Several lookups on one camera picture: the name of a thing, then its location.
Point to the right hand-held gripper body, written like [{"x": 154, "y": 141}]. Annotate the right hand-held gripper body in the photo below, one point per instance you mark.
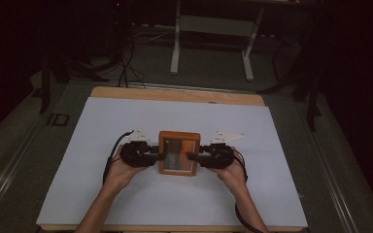
[{"x": 218, "y": 155}]

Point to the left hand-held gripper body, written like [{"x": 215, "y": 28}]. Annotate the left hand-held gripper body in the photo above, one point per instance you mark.
[{"x": 136, "y": 153}]

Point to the wooden picture frame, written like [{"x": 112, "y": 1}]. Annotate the wooden picture frame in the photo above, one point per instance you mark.
[{"x": 178, "y": 155}]

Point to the person's left hand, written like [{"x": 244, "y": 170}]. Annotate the person's left hand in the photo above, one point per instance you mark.
[{"x": 123, "y": 173}]

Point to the person's right hand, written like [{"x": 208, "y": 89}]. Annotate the person's right hand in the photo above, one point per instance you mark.
[{"x": 233, "y": 176}]

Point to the white paper sheet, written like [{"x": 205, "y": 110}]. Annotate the white paper sheet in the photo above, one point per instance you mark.
[{"x": 181, "y": 116}]

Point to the wooden table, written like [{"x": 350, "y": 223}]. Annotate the wooden table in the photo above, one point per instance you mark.
[{"x": 175, "y": 94}]

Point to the black metal stand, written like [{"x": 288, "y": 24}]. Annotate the black metal stand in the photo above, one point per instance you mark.
[
  {"x": 50, "y": 71},
  {"x": 311, "y": 81}
]

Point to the black floor bracket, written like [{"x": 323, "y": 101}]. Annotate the black floor bracket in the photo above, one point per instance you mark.
[{"x": 58, "y": 119}]

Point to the metal floor rail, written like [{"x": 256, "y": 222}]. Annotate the metal floor rail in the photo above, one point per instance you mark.
[
  {"x": 330, "y": 168},
  {"x": 3, "y": 181}
]

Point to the white metal desk frame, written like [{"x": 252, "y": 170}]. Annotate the white metal desk frame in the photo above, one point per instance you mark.
[{"x": 213, "y": 26}]

